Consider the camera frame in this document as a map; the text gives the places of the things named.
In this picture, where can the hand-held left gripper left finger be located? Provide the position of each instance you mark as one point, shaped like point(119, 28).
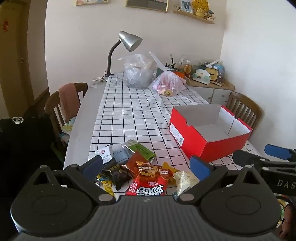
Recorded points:
point(93, 165)

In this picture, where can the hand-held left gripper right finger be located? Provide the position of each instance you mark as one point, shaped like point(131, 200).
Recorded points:
point(200, 166)

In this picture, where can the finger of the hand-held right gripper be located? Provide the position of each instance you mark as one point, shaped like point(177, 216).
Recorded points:
point(276, 150)
point(245, 157)

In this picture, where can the yellow cartoon snack packet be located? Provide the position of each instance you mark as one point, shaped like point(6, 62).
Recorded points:
point(101, 178)

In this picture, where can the white red-label snack packet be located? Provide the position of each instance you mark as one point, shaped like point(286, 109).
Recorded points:
point(104, 154)

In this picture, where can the cream snack packet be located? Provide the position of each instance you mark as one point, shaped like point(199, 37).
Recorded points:
point(185, 182)

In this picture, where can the red cardboard box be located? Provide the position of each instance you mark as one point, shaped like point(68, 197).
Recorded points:
point(196, 143)

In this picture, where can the black snack packet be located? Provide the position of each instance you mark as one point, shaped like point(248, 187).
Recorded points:
point(118, 177)

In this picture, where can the yellow-green snack packet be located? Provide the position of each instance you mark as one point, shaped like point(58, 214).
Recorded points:
point(108, 188)

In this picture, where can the plain yellow snack packet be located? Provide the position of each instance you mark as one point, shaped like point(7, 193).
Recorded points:
point(172, 168)

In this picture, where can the grey-blue snack packet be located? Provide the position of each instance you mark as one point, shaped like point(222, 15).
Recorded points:
point(121, 155)

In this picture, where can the small orange-red snack packet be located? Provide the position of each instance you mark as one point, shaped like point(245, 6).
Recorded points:
point(164, 175)

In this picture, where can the brown snack packet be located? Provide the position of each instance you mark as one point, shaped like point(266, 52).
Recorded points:
point(132, 165)

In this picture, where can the green snack packet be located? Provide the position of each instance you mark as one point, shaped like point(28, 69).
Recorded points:
point(141, 150)

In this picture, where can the large red snack packet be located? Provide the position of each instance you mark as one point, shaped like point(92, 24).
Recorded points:
point(148, 187)

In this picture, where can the person's right hand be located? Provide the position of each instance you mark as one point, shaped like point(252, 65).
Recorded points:
point(289, 215)

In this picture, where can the floral seat cushion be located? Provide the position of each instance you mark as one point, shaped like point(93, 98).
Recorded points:
point(68, 126)

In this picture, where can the bare wooden chair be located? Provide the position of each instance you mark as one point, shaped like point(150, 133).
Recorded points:
point(245, 109)

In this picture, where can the black-checked white tablecloth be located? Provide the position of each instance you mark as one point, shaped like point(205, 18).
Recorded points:
point(129, 111)

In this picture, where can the white wooden cabinet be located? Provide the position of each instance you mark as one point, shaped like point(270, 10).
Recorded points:
point(219, 93)

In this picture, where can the wooden chair with towel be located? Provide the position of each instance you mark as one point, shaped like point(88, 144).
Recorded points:
point(53, 109)

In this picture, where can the pink towel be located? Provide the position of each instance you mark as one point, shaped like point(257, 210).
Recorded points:
point(68, 99)

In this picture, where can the black backpack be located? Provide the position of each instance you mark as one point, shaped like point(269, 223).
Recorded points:
point(25, 143)

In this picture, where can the small clear plastic packets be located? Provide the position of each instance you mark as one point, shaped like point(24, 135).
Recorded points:
point(97, 82)

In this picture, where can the wooden desk organizer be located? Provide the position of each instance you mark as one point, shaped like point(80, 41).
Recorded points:
point(187, 81)

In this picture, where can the green tissue box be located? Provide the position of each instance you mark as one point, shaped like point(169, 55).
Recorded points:
point(201, 77)

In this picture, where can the pink plastic bag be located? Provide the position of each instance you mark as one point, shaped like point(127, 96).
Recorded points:
point(167, 82)

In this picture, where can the yellow box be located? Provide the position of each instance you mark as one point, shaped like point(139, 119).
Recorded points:
point(213, 72)

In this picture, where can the blue packaged box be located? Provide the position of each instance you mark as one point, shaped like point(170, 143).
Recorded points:
point(220, 69)

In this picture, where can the orange container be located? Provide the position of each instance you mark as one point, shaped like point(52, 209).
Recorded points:
point(179, 74)

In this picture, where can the bottle of orange liquid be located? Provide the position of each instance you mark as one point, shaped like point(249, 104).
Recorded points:
point(187, 68)

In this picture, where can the metal pot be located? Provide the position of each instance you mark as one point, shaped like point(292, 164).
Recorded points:
point(143, 77)

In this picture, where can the clear plastic bag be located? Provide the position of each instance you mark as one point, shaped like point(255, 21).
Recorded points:
point(136, 67)

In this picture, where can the clear glass bowl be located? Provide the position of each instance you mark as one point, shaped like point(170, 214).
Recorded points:
point(188, 57)

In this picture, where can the silver desk lamp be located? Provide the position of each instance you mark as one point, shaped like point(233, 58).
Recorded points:
point(130, 41)

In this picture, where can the brown wooden door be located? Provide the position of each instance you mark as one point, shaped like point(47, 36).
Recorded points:
point(13, 58)

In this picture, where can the yellow ornament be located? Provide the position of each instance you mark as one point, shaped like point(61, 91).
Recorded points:
point(200, 7)

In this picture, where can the red door decoration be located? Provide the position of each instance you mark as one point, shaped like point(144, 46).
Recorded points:
point(5, 25)

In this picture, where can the wooden wall shelf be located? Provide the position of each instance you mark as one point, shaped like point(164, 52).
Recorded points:
point(196, 18)

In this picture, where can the small photo frame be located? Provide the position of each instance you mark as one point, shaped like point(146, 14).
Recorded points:
point(186, 5)

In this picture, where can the wide gold picture frame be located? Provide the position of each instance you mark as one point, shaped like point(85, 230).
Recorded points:
point(146, 5)

